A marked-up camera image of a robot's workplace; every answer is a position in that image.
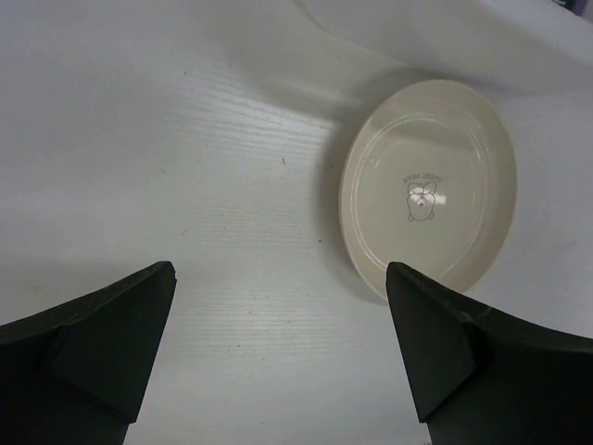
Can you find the cream plastic plate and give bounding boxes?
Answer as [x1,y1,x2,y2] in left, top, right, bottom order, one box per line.
[338,80,517,297]

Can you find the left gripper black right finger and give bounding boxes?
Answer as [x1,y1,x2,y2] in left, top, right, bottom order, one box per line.
[385,262,592,444]

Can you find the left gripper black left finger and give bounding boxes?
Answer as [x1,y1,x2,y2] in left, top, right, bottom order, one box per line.
[1,261,176,444]

